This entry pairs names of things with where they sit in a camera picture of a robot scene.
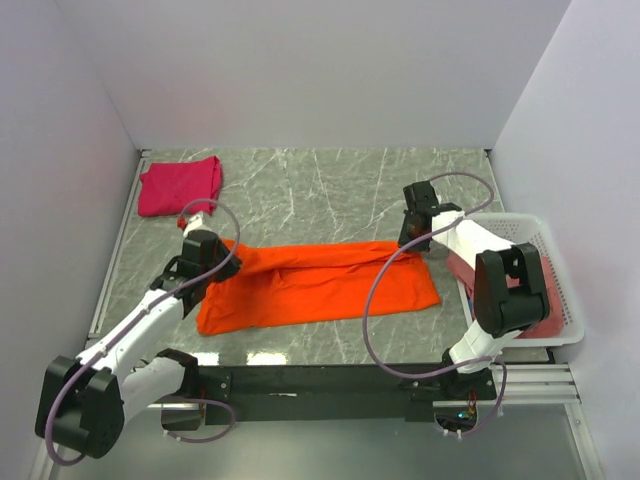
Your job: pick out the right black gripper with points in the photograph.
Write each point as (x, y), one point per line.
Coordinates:
(404, 240)

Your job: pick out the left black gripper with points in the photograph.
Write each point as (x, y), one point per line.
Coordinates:
(229, 271)

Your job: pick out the orange t shirt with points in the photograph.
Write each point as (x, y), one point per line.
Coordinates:
(298, 284)

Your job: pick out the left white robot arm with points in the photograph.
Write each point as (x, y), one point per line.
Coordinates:
(86, 401)

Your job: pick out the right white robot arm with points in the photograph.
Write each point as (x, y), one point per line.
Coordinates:
(509, 293)

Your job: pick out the folded magenta t shirt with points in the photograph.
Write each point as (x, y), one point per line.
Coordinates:
(167, 188)

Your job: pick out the white plastic laundry basket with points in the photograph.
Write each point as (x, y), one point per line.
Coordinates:
(520, 228)

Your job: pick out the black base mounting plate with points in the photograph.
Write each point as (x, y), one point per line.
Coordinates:
(313, 392)

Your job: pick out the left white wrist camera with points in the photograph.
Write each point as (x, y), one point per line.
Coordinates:
(191, 223)

